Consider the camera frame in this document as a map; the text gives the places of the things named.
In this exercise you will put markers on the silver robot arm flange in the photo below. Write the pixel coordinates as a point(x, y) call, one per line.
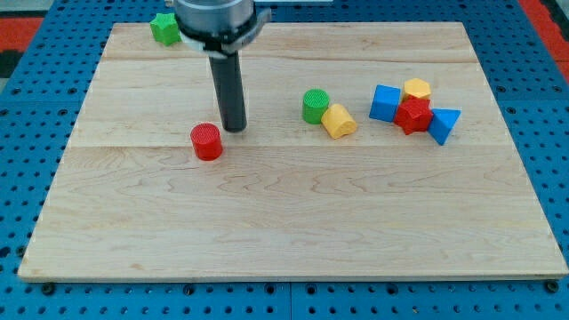
point(219, 28)

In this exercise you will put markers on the red star block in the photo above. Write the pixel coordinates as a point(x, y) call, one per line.
point(414, 115)

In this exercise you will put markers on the green star block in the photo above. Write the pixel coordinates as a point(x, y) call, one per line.
point(165, 29)

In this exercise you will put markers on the yellow half-cylinder block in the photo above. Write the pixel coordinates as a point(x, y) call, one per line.
point(338, 122)

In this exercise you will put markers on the green cylinder block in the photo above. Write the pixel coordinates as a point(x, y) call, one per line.
point(314, 103)

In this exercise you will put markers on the red cylinder block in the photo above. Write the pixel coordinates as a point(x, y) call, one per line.
point(206, 141)

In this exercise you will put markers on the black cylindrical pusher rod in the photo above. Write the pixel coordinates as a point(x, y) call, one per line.
point(227, 79)

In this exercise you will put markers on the blue cube block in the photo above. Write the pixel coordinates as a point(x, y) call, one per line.
point(385, 103)

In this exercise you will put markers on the yellow hexagon block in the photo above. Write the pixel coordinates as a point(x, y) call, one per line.
point(416, 88)

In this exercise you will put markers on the blue triangle block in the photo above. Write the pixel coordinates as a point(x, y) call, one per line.
point(442, 123)

